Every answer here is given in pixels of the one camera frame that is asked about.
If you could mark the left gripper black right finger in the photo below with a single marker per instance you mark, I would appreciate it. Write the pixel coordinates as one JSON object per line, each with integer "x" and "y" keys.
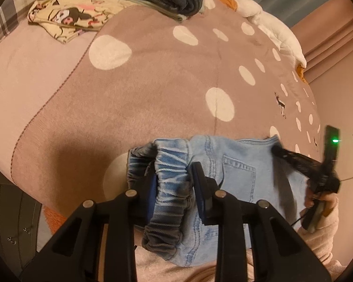
{"x": 278, "y": 252}

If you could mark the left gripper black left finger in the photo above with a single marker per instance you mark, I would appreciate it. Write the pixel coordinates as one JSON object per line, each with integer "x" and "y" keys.
{"x": 73, "y": 252}

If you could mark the light blue denim pants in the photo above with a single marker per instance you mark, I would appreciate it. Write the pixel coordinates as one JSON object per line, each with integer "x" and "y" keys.
{"x": 245, "y": 168}

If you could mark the person's right hand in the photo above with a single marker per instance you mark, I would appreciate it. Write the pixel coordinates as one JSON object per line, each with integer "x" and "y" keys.
{"x": 330, "y": 200}

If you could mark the orange fuzzy cloth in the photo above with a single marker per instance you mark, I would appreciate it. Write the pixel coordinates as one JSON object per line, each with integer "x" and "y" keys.
{"x": 54, "y": 220}

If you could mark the dark bedside drawer cabinet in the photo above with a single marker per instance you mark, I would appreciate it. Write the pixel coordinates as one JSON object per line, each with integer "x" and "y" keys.
{"x": 19, "y": 218}

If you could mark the pink curtain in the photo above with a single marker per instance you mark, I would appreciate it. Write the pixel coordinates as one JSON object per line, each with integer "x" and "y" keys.
{"x": 326, "y": 36}

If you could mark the white goose plush toy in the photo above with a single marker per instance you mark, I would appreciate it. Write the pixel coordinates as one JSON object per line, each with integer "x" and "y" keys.
{"x": 277, "y": 31}

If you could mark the brown polka dot blanket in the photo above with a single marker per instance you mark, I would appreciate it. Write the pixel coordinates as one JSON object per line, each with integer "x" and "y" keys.
{"x": 145, "y": 77}

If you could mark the cartoon print cream cloth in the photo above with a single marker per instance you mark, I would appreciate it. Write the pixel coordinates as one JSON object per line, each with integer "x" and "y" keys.
{"x": 66, "y": 19}

